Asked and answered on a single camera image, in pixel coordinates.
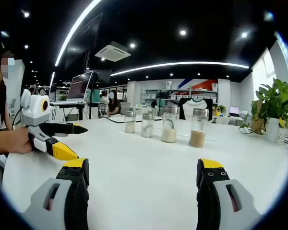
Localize white plant pot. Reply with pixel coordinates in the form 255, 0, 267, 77
265, 117, 281, 142

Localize large green leafy plant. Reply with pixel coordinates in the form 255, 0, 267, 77
239, 78, 288, 135

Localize white open laptop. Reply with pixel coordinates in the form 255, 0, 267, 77
49, 70, 94, 106

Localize storage shelf with white boxes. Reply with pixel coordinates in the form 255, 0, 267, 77
141, 81, 219, 107

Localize black and white shirt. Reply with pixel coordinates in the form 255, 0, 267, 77
179, 97, 213, 122

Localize ceiling air conditioner unit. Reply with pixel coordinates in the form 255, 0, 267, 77
95, 41, 132, 60

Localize large black hanging monitor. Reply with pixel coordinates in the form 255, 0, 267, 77
64, 13, 103, 70

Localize small black hanging monitor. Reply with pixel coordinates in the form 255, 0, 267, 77
93, 69, 112, 85

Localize person's left hand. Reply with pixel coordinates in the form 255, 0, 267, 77
11, 126, 36, 154

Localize brown paper bag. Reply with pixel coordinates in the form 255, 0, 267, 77
251, 100, 267, 134

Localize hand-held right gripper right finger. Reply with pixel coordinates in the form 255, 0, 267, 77
196, 158, 271, 230

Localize tall seasoning bottle brown grains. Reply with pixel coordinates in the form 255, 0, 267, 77
188, 107, 210, 148

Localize tall seasoning bottle pale grains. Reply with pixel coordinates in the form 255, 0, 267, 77
161, 105, 180, 143

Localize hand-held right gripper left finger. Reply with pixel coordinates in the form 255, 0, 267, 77
20, 157, 90, 230

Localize black table cable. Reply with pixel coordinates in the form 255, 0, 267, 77
98, 115, 163, 124

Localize black laptop stand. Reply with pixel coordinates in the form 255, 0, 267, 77
49, 102, 106, 122

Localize curved ceiling light strip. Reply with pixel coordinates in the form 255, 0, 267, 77
54, 0, 103, 67
110, 61, 250, 77

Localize short seasoning bottle white powder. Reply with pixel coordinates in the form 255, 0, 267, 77
124, 111, 137, 134

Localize teal cabinet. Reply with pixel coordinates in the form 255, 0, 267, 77
86, 89, 100, 104

